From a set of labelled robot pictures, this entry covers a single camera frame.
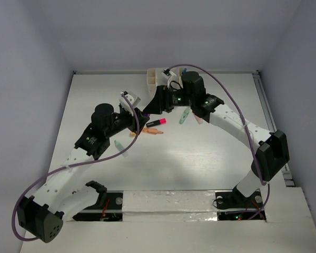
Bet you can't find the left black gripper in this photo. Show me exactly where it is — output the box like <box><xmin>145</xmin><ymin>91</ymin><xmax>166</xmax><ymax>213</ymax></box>
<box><xmin>105</xmin><ymin>107</ymin><xmax>149</xmax><ymax>138</ymax></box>

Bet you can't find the cream perforated organizer basket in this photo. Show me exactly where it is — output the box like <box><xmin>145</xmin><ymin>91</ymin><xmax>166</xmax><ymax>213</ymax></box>
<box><xmin>146</xmin><ymin>68</ymin><xmax>184</xmax><ymax>99</ymax></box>

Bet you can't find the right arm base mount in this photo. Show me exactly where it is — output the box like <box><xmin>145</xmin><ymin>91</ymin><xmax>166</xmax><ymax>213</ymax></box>
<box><xmin>212</xmin><ymin>190</ymin><xmax>266</xmax><ymax>221</ymax></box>

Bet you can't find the orange highlighter pen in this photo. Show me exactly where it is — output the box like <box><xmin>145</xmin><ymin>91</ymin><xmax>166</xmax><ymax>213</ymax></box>
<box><xmin>142</xmin><ymin>128</ymin><xmax>164</xmax><ymax>135</ymax></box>

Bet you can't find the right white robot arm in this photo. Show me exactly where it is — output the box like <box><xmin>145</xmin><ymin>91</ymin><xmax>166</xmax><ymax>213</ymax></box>
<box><xmin>143</xmin><ymin>69</ymin><xmax>290</xmax><ymax>210</ymax></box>

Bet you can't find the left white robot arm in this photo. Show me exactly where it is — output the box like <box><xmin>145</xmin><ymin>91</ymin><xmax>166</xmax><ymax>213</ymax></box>
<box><xmin>11</xmin><ymin>86</ymin><xmax>166</xmax><ymax>243</ymax></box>

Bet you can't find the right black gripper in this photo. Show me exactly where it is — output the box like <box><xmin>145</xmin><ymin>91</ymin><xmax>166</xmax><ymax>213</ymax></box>
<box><xmin>143</xmin><ymin>85</ymin><xmax>194</xmax><ymax>114</ymax></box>

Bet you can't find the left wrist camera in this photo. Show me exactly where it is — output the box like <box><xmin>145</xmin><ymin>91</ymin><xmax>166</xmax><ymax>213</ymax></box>
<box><xmin>119</xmin><ymin>91</ymin><xmax>141</xmax><ymax>113</ymax></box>

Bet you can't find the pink highlighter pen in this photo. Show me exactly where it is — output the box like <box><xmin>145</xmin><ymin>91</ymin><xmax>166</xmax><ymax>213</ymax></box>
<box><xmin>193</xmin><ymin>113</ymin><xmax>203</xmax><ymax>124</ymax></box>

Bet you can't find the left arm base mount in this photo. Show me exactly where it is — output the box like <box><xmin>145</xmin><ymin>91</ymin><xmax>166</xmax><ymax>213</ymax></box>
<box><xmin>73</xmin><ymin>191</ymin><xmax>123</xmax><ymax>222</ymax></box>

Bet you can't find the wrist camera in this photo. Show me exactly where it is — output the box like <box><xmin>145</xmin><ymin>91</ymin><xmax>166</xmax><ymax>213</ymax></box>
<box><xmin>119</xmin><ymin>91</ymin><xmax>141</xmax><ymax>113</ymax></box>
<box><xmin>162</xmin><ymin>69</ymin><xmax>178</xmax><ymax>86</ymax></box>

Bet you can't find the silver foil strip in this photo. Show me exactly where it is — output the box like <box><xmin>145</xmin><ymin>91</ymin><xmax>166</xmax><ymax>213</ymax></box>
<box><xmin>122</xmin><ymin>190</ymin><xmax>218</xmax><ymax>222</ymax></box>

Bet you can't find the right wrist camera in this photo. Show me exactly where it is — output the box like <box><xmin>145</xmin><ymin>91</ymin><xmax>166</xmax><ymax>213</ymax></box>
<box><xmin>162</xmin><ymin>69</ymin><xmax>178</xmax><ymax>86</ymax></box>

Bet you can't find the black pink highlighter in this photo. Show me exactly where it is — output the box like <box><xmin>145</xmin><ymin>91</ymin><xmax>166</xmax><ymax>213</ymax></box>
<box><xmin>146</xmin><ymin>118</ymin><xmax>166</xmax><ymax>128</ymax></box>

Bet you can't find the green highlighter lower left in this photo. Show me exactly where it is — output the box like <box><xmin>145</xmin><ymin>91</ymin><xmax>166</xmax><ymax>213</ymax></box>
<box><xmin>114</xmin><ymin>140</ymin><xmax>129</xmax><ymax>158</ymax></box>

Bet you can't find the green highlighter near basket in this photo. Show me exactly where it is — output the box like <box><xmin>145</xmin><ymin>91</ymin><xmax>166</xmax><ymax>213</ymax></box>
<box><xmin>179</xmin><ymin>107</ymin><xmax>191</xmax><ymax>124</ymax></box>

